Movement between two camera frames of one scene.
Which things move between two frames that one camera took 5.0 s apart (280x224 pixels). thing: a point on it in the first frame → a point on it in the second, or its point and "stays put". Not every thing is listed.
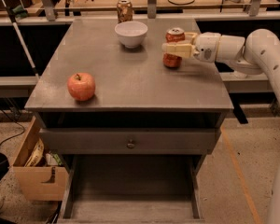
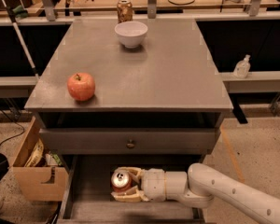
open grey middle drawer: [133, 189] stays put
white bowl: [131, 33] stays put
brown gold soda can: [124, 8] stays put
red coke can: [174, 35] → [120, 181]
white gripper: [205, 47] → [153, 184]
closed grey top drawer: [182, 141] stays put
